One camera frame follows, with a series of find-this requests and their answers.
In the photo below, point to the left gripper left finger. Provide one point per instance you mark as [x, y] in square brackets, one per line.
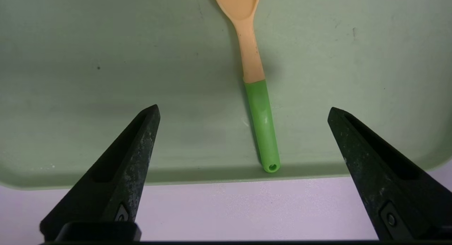
[113, 188]

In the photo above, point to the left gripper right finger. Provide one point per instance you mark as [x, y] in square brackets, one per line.
[395, 199]

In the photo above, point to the light green plastic tray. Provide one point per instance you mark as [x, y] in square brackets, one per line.
[106, 61]

